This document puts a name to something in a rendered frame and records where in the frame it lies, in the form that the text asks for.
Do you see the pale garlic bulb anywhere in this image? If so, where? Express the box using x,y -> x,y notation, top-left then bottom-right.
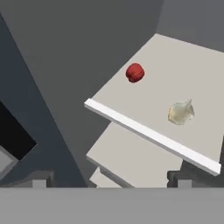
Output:
167,99 -> 195,126

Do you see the white freezer rack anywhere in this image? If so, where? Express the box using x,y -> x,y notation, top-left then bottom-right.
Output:
84,32 -> 224,178
88,166 -> 127,189
86,121 -> 184,189

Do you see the grey freezer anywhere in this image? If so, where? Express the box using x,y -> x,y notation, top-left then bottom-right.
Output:
0,0 -> 224,189

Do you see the red bell pepper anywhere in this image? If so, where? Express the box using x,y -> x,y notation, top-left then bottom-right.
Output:
125,62 -> 146,84

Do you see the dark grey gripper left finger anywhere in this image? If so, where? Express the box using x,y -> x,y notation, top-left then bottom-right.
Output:
0,168 -> 56,189

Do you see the dark grey freezer door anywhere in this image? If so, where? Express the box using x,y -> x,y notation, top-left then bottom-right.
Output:
0,12 -> 88,188

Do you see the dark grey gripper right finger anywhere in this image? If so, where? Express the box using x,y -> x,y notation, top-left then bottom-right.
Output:
166,170 -> 224,189

